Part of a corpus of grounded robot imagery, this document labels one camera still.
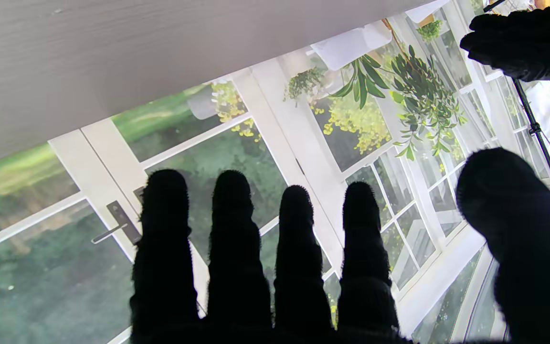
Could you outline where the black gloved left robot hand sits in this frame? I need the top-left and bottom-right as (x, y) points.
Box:
(460, 0), (550, 84)

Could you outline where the black tripod stand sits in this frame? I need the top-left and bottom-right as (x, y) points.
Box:
(483, 0), (550, 199)

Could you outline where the printed garden window backdrop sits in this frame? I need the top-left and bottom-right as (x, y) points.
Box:
(0, 0), (550, 344)

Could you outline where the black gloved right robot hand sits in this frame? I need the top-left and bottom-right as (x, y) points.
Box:
(129, 147), (550, 344)

